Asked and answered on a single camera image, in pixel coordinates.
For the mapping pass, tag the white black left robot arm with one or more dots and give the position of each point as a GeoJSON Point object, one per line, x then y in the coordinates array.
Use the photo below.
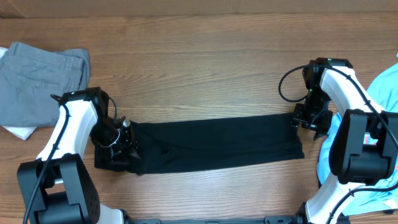
{"type": "Point", "coordinates": [56, 186]}

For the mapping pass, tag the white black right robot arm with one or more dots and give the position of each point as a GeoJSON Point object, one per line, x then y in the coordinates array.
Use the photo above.
{"type": "Point", "coordinates": [364, 150]}

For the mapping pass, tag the light blue printed t-shirt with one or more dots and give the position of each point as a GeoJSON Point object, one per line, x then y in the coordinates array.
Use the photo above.
{"type": "Point", "coordinates": [383, 90]}

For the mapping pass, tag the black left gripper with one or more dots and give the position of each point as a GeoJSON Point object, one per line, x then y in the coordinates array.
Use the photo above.
{"type": "Point", "coordinates": [128, 145]}

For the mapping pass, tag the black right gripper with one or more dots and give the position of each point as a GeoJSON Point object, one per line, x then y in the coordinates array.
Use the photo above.
{"type": "Point", "coordinates": [324, 125]}

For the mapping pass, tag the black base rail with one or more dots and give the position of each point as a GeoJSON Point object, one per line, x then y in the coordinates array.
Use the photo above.
{"type": "Point", "coordinates": [274, 219]}

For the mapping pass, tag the grey folded trousers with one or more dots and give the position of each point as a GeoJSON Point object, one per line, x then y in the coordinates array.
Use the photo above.
{"type": "Point", "coordinates": [57, 73]}

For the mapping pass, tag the black polo shirt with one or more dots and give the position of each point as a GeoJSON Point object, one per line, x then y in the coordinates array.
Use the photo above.
{"type": "Point", "coordinates": [190, 146]}

